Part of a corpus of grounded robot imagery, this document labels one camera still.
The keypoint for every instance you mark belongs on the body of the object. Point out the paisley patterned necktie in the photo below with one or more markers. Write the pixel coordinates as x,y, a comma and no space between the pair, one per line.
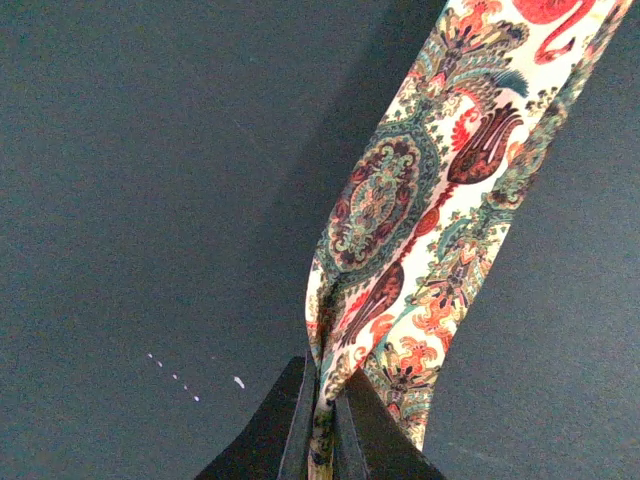
422,217

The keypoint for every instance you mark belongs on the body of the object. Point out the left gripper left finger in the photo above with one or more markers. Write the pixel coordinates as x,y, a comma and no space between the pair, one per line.
275,442

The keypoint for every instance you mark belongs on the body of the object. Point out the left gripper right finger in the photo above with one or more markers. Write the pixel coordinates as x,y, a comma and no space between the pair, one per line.
368,443

